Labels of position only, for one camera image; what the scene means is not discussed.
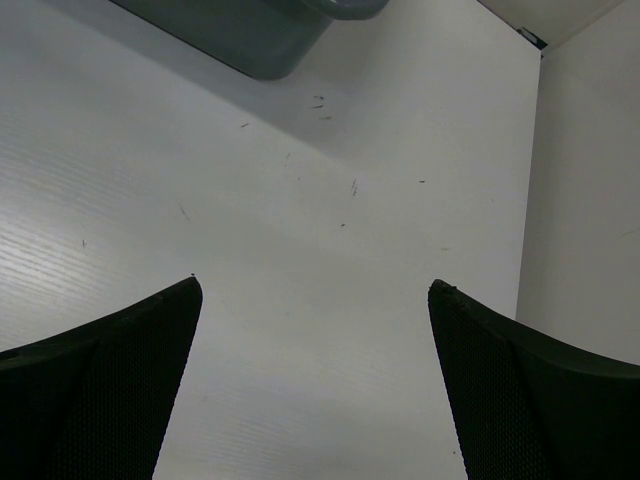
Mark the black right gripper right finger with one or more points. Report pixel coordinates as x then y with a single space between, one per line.
528 406

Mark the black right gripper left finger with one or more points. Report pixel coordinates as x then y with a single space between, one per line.
94 402

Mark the grey plastic bin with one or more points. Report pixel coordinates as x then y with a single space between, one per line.
263 39

